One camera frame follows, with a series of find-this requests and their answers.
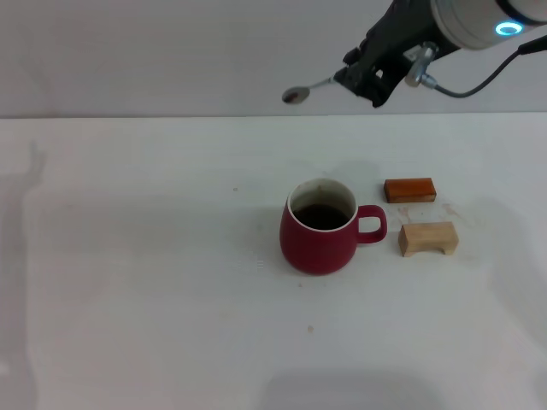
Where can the dark orange wooden block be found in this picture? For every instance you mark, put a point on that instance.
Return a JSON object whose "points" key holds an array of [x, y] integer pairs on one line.
{"points": [[410, 190]]}

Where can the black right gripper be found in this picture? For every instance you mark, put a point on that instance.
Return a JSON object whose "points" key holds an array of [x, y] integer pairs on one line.
{"points": [[401, 30]]}

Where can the light wooden block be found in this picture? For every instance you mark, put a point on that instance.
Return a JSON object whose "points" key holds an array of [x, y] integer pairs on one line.
{"points": [[423, 237]]}

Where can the red ceramic mug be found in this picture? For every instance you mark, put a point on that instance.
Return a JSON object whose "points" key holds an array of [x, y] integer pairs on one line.
{"points": [[316, 252]]}

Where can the dark coffee liquid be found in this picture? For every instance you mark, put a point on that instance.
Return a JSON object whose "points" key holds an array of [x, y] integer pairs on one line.
{"points": [[320, 218]]}

